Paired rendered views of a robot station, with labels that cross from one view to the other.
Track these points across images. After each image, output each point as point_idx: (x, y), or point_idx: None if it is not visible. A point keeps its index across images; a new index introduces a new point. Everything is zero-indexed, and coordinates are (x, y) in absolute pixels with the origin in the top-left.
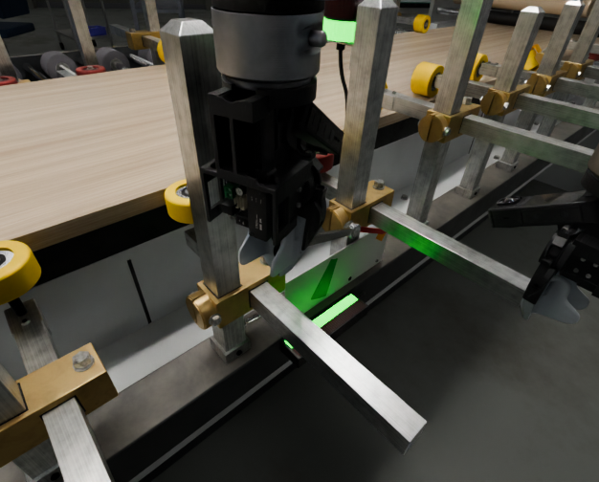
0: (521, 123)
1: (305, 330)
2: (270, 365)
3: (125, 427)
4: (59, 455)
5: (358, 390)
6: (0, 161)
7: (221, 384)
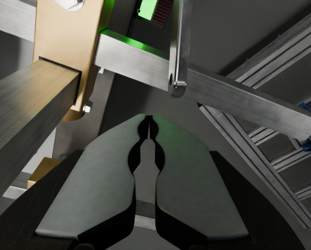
0: None
1: (190, 86)
2: (132, 27)
3: (83, 138)
4: None
5: (260, 123)
6: None
7: (114, 83)
